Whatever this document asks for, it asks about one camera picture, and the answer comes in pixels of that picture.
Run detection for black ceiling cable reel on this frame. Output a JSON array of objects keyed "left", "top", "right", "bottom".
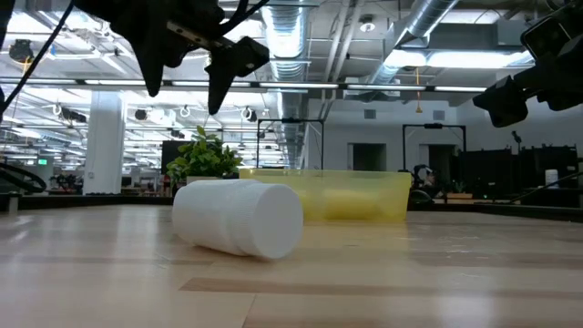
[{"left": 8, "top": 38, "right": 36, "bottom": 63}]

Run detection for dark office chair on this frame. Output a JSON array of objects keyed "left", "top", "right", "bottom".
[{"left": 406, "top": 163, "right": 439, "bottom": 205}]

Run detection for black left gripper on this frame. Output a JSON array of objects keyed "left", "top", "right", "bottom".
[{"left": 75, "top": 0, "right": 271, "bottom": 115}]

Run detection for yellow translucent plastic basket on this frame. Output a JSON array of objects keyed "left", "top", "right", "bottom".
[{"left": 239, "top": 167, "right": 413, "bottom": 224}]

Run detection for black monitor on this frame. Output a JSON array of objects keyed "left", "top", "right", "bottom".
[{"left": 160, "top": 139, "right": 183, "bottom": 177}]

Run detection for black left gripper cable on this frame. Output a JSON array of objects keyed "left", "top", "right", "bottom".
[{"left": 0, "top": 0, "right": 77, "bottom": 115}]

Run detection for white round building column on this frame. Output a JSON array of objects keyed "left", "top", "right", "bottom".
[{"left": 84, "top": 89, "right": 127, "bottom": 196}]

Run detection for green plant in white pot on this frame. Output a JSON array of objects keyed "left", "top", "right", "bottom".
[{"left": 165, "top": 125, "right": 245, "bottom": 191}]

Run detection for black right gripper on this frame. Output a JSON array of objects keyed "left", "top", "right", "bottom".
[{"left": 473, "top": 0, "right": 583, "bottom": 128}]

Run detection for long hanging light bar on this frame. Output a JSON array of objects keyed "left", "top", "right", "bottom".
[{"left": 0, "top": 77, "right": 488, "bottom": 94}]

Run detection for black cabinets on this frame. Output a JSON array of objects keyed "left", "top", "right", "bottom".
[{"left": 455, "top": 145, "right": 583, "bottom": 209}]

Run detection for black curved cable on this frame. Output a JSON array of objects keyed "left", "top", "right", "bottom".
[{"left": 0, "top": 161, "right": 48, "bottom": 195}]

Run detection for black gantry frame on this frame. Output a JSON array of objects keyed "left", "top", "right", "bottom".
[
  {"left": 256, "top": 118, "right": 325, "bottom": 173},
  {"left": 402, "top": 122, "right": 467, "bottom": 174}
]

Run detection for silver ceiling ventilation duct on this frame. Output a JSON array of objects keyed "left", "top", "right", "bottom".
[
  {"left": 260, "top": 0, "right": 315, "bottom": 170},
  {"left": 363, "top": 0, "right": 461, "bottom": 86}
]

